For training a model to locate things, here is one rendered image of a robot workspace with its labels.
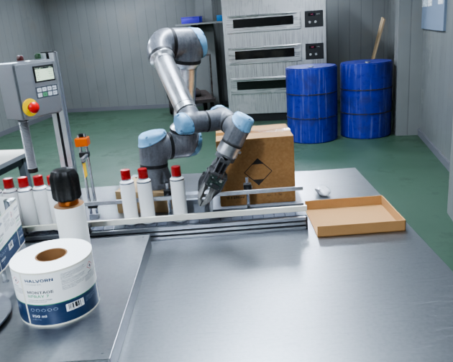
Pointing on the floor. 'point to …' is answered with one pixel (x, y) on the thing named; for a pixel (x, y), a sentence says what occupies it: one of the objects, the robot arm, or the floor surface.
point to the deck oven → (269, 50)
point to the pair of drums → (319, 113)
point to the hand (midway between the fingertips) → (201, 202)
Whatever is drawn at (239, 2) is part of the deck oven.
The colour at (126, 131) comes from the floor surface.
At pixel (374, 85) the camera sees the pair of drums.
